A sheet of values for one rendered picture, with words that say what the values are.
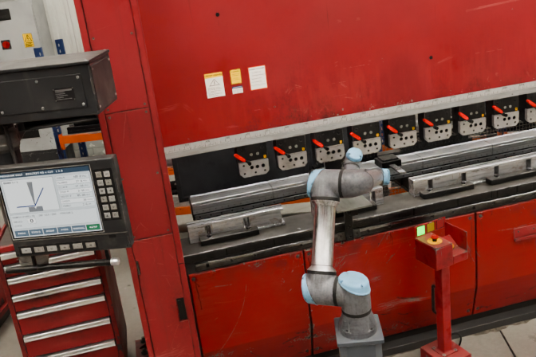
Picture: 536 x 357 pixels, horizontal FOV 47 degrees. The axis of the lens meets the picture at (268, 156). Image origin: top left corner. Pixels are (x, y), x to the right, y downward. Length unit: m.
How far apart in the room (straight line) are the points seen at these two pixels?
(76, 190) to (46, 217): 0.16
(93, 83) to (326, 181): 0.96
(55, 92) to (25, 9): 5.12
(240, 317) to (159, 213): 0.76
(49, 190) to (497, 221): 2.35
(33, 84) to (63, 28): 5.33
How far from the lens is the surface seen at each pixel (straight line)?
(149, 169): 2.81
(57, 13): 7.63
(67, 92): 2.28
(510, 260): 3.79
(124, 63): 2.70
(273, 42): 2.98
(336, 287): 2.44
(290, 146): 3.10
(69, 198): 2.38
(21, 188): 2.43
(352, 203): 3.10
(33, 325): 3.55
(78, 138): 5.09
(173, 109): 2.96
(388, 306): 3.54
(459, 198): 3.45
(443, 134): 3.41
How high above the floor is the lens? 2.22
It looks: 18 degrees down
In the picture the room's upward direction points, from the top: 7 degrees counter-clockwise
